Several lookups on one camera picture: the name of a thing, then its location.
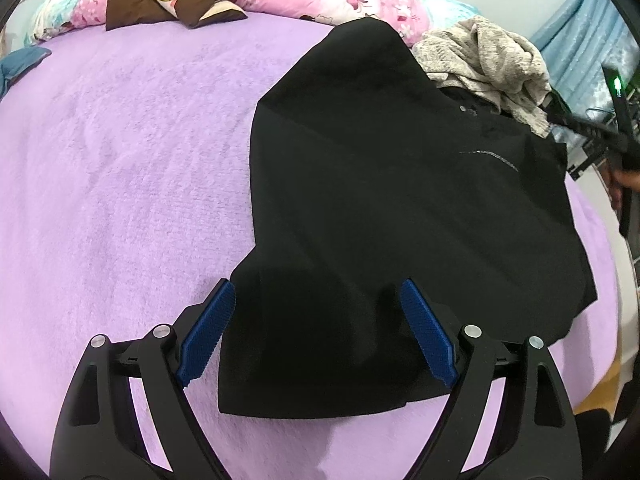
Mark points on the person's right hand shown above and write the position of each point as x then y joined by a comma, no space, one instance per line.
629,182

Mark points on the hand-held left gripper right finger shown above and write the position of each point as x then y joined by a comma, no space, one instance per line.
430,330

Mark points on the purple fleece bed blanket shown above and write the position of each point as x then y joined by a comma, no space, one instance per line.
125,160

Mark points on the pink floral rolled quilt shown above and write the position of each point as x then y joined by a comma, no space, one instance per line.
350,0

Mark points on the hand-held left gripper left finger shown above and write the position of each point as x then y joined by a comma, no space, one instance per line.
205,330

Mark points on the black shirt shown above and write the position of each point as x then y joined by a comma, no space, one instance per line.
375,185

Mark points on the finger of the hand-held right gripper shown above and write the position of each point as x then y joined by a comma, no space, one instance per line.
590,130

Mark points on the blue lemon print pillow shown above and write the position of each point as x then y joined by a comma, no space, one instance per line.
25,60

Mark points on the grey knit garment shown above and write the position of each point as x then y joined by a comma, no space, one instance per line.
490,60

